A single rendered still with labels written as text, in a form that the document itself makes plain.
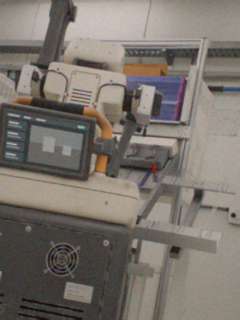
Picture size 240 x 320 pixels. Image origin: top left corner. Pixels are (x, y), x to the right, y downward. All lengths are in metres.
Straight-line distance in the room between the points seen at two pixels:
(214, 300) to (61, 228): 2.93
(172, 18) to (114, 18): 0.57
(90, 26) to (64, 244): 4.00
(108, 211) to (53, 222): 0.15
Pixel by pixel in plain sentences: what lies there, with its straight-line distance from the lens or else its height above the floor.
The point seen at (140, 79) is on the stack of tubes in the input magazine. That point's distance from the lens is 3.11.
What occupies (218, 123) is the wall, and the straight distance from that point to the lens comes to 4.50.
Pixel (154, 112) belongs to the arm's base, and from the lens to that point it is 1.99.
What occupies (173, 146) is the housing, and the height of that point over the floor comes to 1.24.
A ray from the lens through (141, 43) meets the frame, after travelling 3.27.
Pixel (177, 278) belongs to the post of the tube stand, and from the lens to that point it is 2.40.
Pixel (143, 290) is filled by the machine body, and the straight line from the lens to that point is 2.69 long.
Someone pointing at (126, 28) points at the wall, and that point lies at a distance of 5.13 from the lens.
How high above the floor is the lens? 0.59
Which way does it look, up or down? 11 degrees up
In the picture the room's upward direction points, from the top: 11 degrees clockwise
